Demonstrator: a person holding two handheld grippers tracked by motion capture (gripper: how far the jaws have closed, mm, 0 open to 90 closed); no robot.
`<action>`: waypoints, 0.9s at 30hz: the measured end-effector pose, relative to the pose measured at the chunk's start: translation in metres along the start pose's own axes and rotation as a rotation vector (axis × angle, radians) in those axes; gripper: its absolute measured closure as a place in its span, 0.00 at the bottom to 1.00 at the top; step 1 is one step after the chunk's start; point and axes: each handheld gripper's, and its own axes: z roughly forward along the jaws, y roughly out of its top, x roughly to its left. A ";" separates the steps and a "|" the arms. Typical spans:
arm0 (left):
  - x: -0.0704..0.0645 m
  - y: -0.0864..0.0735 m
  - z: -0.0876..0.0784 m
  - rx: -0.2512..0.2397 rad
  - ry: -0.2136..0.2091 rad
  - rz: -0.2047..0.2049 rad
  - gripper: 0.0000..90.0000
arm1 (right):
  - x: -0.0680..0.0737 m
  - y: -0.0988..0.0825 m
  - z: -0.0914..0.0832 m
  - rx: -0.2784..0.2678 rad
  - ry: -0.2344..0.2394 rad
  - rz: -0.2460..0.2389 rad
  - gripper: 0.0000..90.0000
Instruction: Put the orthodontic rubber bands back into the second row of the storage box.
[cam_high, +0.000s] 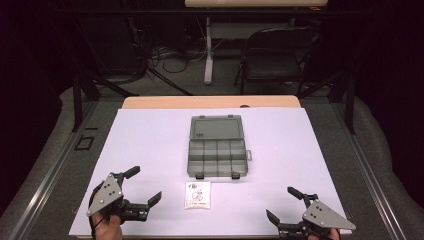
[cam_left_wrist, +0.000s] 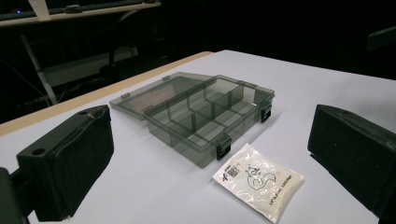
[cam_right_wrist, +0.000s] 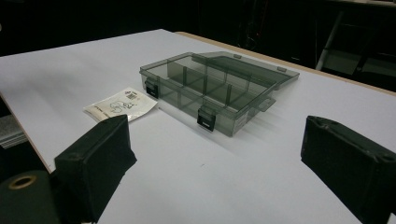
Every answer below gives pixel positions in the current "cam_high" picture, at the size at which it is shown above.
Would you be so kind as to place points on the grey plastic compartment box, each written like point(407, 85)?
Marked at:
point(216, 150)

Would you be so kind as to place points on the person's left hand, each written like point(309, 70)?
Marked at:
point(108, 230)

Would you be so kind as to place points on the white table cover sheet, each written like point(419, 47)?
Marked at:
point(150, 140)

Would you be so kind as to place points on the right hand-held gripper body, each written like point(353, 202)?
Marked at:
point(323, 216)

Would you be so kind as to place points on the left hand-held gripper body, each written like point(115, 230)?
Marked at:
point(106, 196)

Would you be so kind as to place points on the person's right hand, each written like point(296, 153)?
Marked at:
point(333, 235)

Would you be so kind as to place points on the white-legged background table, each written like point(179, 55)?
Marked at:
point(208, 50)

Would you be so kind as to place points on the black metal stand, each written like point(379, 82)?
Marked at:
point(78, 100)
point(349, 100)

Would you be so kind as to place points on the metal floor rail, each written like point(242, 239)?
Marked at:
point(370, 173)
point(50, 176)

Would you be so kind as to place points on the small white printed packet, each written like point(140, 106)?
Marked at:
point(198, 196)

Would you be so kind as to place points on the black folding chair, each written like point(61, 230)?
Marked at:
point(275, 66)

